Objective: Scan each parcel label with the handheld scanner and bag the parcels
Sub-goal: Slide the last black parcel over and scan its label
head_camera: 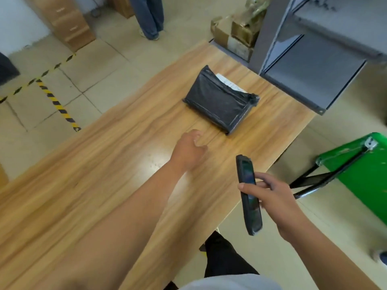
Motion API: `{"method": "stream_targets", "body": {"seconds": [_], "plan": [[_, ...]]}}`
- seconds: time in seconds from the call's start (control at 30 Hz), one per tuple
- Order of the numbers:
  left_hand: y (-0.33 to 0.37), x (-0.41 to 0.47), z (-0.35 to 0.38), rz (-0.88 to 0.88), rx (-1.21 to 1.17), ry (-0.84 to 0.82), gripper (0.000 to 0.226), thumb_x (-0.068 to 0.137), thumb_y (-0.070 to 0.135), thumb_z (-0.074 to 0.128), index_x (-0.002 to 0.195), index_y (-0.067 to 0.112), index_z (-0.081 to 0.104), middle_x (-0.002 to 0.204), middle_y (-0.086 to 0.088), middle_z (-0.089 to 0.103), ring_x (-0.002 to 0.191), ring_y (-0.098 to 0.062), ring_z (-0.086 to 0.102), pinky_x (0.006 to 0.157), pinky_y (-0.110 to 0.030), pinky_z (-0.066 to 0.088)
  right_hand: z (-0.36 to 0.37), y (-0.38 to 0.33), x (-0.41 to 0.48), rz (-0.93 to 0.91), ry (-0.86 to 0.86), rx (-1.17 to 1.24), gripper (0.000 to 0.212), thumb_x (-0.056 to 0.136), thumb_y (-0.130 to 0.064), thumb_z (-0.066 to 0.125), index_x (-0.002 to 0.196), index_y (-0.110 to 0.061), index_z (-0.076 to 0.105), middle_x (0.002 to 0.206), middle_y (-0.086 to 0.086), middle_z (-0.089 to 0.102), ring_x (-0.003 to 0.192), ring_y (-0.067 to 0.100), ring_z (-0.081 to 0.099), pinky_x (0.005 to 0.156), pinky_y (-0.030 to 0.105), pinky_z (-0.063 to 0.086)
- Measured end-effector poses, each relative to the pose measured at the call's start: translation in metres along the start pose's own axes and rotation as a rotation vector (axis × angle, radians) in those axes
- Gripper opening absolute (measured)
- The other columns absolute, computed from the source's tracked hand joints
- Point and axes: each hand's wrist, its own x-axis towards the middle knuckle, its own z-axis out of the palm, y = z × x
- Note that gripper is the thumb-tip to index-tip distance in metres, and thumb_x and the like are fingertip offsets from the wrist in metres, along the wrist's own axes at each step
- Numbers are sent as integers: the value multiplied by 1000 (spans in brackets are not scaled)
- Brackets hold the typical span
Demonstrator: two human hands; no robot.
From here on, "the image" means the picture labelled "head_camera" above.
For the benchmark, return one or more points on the person's left hand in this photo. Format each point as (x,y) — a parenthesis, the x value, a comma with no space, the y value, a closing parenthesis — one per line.
(189,151)

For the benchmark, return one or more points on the person's right hand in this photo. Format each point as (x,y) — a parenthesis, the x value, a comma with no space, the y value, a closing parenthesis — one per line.
(281,208)

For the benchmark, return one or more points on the black handheld scanner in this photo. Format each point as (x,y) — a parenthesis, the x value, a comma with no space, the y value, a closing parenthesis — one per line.
(254,220)

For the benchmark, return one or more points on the black mailer parcel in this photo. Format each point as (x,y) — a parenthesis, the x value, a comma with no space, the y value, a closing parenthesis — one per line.
(217,102)

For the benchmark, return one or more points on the small white box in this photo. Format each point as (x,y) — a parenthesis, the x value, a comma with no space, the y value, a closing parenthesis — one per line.
(231,83)

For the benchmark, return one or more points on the person's left forearm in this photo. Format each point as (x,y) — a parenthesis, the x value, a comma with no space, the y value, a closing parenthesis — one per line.
(115,232)

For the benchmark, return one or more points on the person's right forearm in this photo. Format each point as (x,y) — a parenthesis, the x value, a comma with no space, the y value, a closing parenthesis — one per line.
(326,262)

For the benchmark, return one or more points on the person's black trousers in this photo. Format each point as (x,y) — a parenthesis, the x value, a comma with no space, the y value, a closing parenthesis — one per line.
(223,256)

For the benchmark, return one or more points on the person's white black shirt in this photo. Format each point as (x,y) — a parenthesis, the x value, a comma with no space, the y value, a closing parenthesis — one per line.
(235,283)

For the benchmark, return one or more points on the open cardboard carton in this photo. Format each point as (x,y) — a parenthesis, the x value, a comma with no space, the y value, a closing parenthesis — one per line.
(239,36)

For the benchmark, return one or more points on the long yellow black hazard tape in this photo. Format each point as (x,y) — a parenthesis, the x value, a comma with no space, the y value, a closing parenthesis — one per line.
(57,105)

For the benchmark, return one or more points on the grey metal shelf rack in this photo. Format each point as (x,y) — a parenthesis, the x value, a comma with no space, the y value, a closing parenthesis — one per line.
(311,72)

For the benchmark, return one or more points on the plain wooden cabinet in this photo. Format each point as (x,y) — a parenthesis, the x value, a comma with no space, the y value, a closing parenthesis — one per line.
(121,6)

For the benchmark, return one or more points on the wooden drawer cabinet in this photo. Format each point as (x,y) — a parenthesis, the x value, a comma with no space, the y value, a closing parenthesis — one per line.
(66,24)

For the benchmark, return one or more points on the yellow wooden cabinet unit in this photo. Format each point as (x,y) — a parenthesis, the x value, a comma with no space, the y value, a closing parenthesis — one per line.
(3,178)

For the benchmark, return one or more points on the black plastic crate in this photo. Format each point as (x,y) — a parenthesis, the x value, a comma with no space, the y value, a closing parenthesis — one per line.
(7,69)

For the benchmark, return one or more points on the grey metal shelf clips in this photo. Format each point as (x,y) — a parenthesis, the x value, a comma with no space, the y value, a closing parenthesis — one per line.
(325,4)

